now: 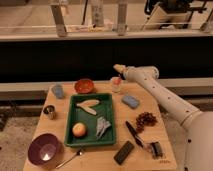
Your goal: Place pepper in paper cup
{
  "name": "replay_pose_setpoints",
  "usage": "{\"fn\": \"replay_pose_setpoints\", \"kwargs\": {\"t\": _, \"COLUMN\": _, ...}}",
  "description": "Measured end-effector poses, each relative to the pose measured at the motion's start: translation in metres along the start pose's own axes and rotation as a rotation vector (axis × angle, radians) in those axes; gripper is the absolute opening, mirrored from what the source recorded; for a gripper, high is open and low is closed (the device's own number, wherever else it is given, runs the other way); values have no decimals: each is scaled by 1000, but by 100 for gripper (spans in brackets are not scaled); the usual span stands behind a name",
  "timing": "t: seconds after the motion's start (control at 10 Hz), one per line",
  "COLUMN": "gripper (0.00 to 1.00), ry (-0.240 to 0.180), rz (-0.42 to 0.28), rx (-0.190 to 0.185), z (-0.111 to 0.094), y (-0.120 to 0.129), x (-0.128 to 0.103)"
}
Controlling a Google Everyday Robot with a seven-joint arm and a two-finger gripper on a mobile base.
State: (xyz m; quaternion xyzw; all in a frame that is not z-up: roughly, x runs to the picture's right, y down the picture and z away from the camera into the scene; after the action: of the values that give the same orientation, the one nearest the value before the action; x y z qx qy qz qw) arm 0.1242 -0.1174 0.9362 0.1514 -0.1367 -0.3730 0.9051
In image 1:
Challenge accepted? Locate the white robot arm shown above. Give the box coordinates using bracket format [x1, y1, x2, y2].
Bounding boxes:
[113, 64, 213, 171]

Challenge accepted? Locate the red pepper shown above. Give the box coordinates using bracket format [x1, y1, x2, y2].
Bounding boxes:
[114, 75, 122, 85]

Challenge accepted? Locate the paper cup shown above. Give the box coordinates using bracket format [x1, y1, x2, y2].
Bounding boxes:
[110, 77, 122, 93]

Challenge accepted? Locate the metal cup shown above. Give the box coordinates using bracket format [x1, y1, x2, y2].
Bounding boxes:
[43, 105, 56, 120]

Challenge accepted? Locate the blue sponge right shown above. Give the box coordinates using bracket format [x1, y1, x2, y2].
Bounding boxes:
[122, 95, 140, 109]

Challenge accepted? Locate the orange bowl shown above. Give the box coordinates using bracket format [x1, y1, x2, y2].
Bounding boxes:
[74, 78, 94, 94]

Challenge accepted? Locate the green plastic tray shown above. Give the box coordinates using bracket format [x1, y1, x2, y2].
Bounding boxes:
[64, 93, 116, 148]

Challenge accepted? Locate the bunch of red grapes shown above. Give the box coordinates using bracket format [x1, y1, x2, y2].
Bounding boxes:
[136, 112, 157, 133]

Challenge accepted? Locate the grey crumpled cloth toy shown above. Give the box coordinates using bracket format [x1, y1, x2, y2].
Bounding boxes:
[96, 117, 111, 139]

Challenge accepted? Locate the apple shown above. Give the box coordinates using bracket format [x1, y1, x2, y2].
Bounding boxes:
[72, 122, 87, 137]

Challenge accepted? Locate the black rectangular block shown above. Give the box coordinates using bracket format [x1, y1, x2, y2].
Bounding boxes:
[114, 141, 134, 165]

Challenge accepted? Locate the metal spoon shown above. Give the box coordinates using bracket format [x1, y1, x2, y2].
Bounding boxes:
[55, 149, 84, 169]

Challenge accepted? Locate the purple bowl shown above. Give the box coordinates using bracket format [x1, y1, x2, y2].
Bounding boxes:
[28, 133, 61, 166]

